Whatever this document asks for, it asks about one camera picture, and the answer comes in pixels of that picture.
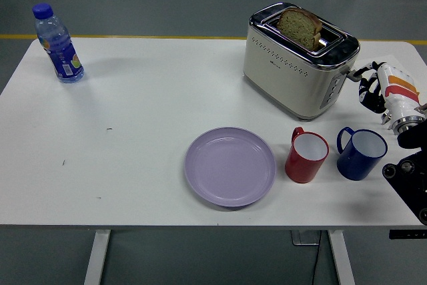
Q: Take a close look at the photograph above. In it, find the brown bread slice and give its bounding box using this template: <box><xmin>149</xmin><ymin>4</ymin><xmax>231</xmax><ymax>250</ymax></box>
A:
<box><xmin>276</xmin><ymin>7</ymin><xmax>324</xmax><ymax>51</ymax></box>

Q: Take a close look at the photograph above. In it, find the purple plate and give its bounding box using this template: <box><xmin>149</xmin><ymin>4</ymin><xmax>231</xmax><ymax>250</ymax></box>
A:
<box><xmin>184</xmin><ymin>126</ymin><xmax>277</xmax><ymax>208</ymax></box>

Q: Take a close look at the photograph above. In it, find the black table control panel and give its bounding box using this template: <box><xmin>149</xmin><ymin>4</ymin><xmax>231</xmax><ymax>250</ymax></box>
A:
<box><xmin>388</xmin><ymin>230</ymin><xmax>427</xmax><ymax>240</ymax></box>

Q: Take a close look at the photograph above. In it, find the blue-capped water bottle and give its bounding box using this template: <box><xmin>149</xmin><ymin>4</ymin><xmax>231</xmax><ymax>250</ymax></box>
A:
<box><xmin>31</xmin><ymin>3</ymin><xmax>85</xmax><ymax>84</ymax></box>

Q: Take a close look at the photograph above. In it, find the white table leg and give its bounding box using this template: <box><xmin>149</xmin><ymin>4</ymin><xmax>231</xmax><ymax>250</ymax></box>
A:
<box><xmin>326</xmin><ymin>230</ymin><xmax>356</xmax><ymax>285</ymax></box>
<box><xmin>83</xmin><ymin>230</ymin><xmax>111</xmax><ymax>285</ymax></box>

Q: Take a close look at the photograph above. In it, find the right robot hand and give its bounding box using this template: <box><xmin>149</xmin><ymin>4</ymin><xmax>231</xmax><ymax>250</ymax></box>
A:
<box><xmin>353</xmin><ymin>61</ymin><xmax>422</xmax><ymax>122</ymax></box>

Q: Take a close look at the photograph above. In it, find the grey bracket under table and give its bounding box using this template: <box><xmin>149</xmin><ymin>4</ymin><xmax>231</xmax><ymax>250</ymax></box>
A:
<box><xmin>290</xmin><ymin>230</ymin><xmax>322</xmax><ymax>246</ymax></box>

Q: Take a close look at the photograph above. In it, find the black cable under table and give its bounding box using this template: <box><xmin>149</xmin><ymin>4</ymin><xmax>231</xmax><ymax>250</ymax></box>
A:
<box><xmin>311</xmin><ymin>230</ymin><xmax>323</xmax><ymax>285</ymax></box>

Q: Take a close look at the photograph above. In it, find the red mug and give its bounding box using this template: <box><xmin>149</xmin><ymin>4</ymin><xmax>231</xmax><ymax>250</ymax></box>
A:
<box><xmin>284</xmin><ymin>126</ymin><xmax>330</xmax><ymax>184</ymax></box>

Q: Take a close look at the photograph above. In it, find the blue mug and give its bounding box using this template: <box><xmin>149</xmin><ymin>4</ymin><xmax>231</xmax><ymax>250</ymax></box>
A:
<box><xmin>336</xmin><ymin>126</ymin><xmax>389</xmax><ymax>182</ymax></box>

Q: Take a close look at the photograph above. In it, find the cream and chrome toaster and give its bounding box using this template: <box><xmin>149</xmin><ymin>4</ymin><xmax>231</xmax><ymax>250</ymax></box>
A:
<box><xmin>242</xmin><ymin>1</ymin><xmax>364</xmax><ymax>121</ymax></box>

